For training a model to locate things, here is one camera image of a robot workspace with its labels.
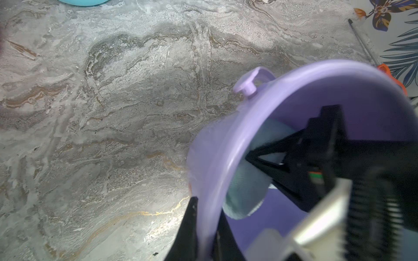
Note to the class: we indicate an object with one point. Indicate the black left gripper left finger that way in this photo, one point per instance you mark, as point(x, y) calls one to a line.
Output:
point(185, 246)

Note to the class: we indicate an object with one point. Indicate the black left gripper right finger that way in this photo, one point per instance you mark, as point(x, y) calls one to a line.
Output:
point(225, 247)

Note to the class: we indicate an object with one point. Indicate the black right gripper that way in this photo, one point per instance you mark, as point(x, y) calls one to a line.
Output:
point(320, 154)

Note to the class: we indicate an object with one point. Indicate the light teal cloth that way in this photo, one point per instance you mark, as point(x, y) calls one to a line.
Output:
point(249, 186)

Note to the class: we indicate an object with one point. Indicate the purple plastic bucket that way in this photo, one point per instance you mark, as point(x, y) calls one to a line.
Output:
point(374, 109)

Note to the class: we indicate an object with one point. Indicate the teal plastic bucket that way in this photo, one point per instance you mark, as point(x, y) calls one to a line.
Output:
point(84, 3)

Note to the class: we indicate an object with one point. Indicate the orange handled screwdriver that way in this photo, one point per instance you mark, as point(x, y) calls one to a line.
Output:
point(380, 66)

